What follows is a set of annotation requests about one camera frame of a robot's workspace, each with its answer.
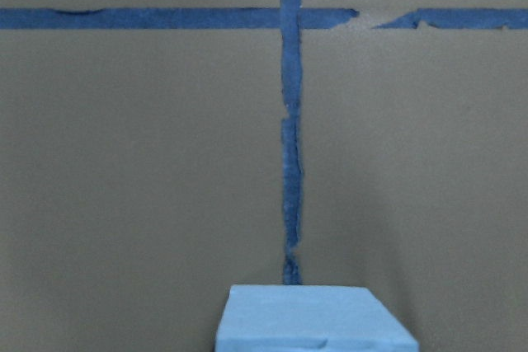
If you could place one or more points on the brown paper table cover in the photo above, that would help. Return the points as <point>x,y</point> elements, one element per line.
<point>141,175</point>

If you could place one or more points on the light blue foam block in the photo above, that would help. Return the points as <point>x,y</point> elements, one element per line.
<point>309,318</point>

